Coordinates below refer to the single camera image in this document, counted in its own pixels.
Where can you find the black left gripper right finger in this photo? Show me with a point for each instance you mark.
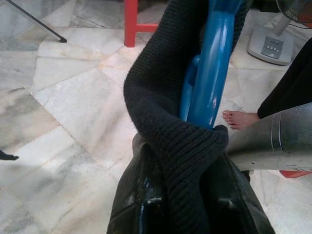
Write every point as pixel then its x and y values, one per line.
pixel 236 209

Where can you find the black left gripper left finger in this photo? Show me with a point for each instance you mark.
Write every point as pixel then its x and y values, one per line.
pixel 126 209

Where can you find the black garment red trim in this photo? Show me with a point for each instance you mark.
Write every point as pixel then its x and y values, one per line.
pixel 156 102

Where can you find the blue plastic hanger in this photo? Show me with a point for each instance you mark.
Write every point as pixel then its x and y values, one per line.
pixel 214 61

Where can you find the person bare foot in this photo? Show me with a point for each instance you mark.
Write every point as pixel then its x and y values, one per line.
pixel 240 119

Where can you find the person black trouser leg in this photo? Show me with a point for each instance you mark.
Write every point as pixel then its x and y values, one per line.
pixel 292 92

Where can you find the white standing fan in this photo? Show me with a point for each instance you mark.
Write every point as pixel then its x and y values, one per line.
pixel 270 46

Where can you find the red plastic stool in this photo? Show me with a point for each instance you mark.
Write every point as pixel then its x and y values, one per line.
pixel 130 24

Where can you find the silver metal clothes rack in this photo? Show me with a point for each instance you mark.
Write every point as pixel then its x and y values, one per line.
pixel 36 20

